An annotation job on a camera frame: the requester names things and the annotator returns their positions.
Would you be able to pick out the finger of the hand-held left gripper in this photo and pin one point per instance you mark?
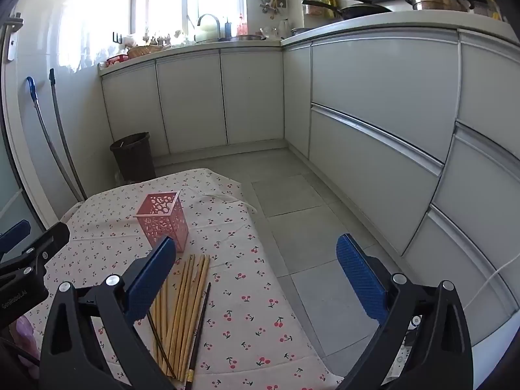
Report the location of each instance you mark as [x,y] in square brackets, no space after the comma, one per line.
[53,237]
[14,235]

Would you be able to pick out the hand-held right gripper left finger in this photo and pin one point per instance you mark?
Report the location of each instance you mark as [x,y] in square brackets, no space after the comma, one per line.
[150,282]

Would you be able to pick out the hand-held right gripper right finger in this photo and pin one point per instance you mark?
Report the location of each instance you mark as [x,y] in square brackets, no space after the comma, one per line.
[361,280]

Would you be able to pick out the bundle of wooden chopsticks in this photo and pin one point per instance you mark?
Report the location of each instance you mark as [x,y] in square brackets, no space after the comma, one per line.
[183,304]

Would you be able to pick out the pink perforated utensil holder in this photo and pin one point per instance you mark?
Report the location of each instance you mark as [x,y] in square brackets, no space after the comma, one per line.
[162,219]

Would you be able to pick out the black chopstick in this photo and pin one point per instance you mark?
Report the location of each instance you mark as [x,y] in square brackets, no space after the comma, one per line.
[199,329]
[162,347]

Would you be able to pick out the person's left hand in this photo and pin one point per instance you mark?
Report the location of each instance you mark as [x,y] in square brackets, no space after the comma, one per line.
[24,333]

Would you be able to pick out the white power strip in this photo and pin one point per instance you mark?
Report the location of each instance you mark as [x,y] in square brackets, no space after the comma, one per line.
[404,349]

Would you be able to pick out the cherry print tablecloth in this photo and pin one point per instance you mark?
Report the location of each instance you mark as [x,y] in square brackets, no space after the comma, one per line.
[243,292]

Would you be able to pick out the dark brown trash bin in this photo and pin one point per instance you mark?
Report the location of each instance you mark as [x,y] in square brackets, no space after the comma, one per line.
[132,158]

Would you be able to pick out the white kitchen base cabinets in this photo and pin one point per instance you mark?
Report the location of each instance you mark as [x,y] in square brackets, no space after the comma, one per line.
[386,130]
[191,97]

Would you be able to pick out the red plastic basket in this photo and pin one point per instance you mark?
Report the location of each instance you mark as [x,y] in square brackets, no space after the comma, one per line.
[117,60]

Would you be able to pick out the wicker basket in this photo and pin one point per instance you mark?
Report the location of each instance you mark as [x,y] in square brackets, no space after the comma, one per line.
[142,50]

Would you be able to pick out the steel saucepan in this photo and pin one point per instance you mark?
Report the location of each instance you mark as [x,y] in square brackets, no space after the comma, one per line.
[302,31]

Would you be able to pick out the pale green kettle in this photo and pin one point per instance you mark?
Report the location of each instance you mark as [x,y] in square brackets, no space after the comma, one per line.
[207,28]

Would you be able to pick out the steel sink bowl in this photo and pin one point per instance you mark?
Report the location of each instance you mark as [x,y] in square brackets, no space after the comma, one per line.
[245,37]

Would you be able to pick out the clear electric kettle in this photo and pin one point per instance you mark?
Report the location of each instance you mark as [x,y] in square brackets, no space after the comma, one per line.
[285,27]

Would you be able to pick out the black wok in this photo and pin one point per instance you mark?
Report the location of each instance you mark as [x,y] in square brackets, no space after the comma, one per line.
[365,10]

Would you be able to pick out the red bottle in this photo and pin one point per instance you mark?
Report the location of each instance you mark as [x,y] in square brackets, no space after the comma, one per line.
[242,26]

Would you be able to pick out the yellow food packets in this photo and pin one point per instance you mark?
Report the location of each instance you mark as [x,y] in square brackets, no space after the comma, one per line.
[332,4]

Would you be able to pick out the water heater pipes and valves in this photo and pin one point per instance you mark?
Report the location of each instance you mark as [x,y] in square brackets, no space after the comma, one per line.
[271,2]

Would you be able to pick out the black wall hook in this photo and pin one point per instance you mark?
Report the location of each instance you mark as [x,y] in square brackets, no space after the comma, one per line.
[117,37]

